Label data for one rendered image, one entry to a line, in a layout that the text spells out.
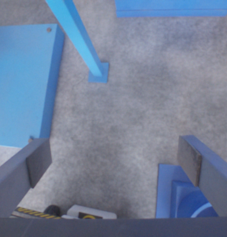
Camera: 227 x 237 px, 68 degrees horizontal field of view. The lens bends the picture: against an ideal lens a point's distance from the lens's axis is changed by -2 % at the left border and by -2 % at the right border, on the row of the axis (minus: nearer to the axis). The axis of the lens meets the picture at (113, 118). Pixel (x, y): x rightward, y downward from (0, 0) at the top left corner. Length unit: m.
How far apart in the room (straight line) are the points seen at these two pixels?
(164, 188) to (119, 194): 0.26
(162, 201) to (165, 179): 0.12
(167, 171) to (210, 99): 0.50
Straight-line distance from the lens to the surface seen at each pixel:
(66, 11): 0.69
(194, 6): 1.34
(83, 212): 1.03
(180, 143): 0.16
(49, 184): 1.22
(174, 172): 1.07
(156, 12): 1.34
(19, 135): 1.18
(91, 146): 1.09
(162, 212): 1.12
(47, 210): 1.10
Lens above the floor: 1.05
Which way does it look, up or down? 78 degrees down
